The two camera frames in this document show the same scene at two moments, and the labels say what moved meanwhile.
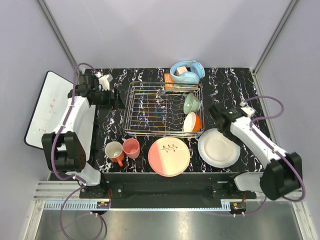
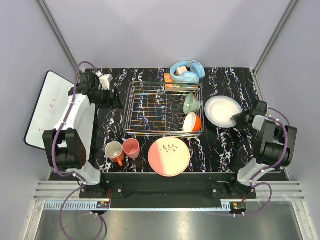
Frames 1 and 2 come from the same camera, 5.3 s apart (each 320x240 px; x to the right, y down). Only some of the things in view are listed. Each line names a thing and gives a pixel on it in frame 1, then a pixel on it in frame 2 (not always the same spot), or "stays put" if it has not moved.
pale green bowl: [191, 104] stays put
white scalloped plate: [218, 150] → [219, 110]
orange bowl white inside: [192, 123] stays put
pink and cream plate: [169, 157] stays put
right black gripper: [228, 135] → [237, 118]
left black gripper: [110, 102] stays put
